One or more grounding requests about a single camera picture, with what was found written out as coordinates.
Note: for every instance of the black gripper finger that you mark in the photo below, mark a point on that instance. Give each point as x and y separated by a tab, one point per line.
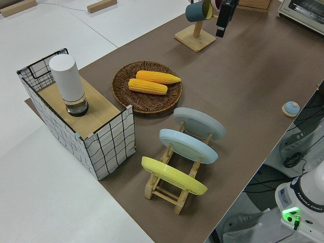
234	8
224	16

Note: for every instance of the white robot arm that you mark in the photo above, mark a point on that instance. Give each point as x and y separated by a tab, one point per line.
311	187

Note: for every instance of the pink mug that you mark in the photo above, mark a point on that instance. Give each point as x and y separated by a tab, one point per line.
217	3

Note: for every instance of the dark blue mug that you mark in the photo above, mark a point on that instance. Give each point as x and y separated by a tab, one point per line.
196	12

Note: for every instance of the wooden mug rack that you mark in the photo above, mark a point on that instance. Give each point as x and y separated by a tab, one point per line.
195	41

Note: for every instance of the cream toaster oven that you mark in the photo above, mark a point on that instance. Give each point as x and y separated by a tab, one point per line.
303	10

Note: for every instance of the brown table mat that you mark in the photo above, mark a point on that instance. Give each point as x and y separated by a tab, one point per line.
240	88

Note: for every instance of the yellow corn cob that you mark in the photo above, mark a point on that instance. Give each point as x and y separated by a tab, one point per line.
159	77
148	86

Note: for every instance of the grey plate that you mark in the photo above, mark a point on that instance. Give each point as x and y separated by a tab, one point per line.
200	124

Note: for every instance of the light blue call bell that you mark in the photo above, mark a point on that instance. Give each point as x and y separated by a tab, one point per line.
291	107

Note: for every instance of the wooden block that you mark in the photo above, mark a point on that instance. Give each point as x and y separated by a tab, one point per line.
101	6
17	7

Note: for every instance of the round brown wicker basket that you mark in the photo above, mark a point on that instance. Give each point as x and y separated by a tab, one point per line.
121	93

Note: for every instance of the light blue plate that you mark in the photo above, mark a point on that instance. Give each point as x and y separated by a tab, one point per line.
187	146

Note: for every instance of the white power strip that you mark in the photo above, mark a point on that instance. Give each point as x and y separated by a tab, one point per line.
293	146

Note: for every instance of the yellow plate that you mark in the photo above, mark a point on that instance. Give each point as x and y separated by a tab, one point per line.
174	177

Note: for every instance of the white cylinder bottle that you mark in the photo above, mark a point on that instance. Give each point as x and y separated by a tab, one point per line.
67	81

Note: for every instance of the wooden plate rack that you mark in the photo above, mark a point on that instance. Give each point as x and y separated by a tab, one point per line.
178	206

